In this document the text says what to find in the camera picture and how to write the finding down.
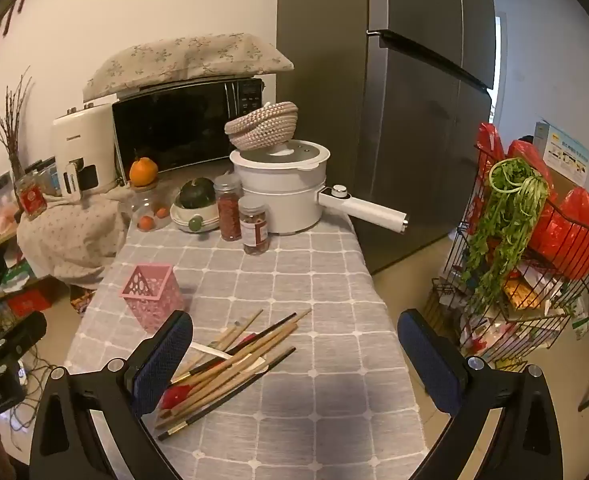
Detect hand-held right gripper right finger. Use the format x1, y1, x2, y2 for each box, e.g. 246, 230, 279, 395
397, 308, 565, 480

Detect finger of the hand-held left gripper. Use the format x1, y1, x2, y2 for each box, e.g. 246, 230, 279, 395
0, 311, 48, 367

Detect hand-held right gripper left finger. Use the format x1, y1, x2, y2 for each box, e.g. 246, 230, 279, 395
28, 310, 195, 480

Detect red spoon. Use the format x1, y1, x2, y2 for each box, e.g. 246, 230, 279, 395
161, 383, 196, 412

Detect white ceramic spoon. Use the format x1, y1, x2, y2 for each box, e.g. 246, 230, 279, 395
192, 342, 268, 376

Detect pink perforated utensil holder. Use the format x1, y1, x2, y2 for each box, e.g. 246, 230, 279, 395
119, 263, 186, 334

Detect bunch of wooden chopsticks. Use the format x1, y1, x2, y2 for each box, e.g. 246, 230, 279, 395
154, 308, 313, 442

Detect red flat box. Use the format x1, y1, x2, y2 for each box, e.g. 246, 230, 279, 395
6, 289, 53, 319

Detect dotted beige draped cloth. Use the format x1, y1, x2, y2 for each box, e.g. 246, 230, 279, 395
16, 187, 136, 289

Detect grey checked tablecloth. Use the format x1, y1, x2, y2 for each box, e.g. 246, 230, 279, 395
64, 194, 428, 480

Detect small red label jar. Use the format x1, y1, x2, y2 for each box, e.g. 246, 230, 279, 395
17, 175, 48, 221

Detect white ceramic dish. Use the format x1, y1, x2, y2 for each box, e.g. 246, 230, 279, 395
170, 200, 223, 235

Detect clear glass jar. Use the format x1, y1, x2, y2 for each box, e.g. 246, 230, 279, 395
129, 185, 172, 234

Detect short red label jar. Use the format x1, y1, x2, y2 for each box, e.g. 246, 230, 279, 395
238, 196, 270, 256

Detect tall clear spice jar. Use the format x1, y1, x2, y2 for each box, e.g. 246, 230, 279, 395
213, 175, 244, 242

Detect dark green squash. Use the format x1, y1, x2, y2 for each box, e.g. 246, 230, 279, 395
179, 177, 217, 210

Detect large orange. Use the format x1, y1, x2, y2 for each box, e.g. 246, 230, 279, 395
129, 156, 160, 189

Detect red plastic bag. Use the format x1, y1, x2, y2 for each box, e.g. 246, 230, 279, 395
476, 122, 506, 162
507, 140, 556, 197
529, 186, 589, 281

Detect white electric cooking pot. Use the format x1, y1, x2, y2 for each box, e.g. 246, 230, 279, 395
229, 139, 410, 236

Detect white air fryer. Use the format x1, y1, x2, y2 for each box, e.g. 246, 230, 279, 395
50, 102, 126, 199

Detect dried branches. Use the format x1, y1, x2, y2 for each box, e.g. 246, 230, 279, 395
0, 67, 33, 177

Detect grey refrigerator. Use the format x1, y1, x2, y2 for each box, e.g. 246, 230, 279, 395
276, 0, 498, 276

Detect black microwave oven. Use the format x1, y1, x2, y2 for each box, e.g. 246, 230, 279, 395
111, 77, 266, 182

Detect printed cardboard box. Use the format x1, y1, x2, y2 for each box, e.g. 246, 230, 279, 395
532, 120, 589, 187

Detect floor cables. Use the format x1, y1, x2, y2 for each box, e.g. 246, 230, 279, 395
8, 339, 56, 432

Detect black wire rack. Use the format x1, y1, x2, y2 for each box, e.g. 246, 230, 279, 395
431, 144, 589, 369

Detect woven rope basket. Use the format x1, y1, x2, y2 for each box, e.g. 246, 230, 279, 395
224, 101, 300, 151

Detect red wall ornament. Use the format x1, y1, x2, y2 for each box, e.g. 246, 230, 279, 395
0, 0, 30, 71

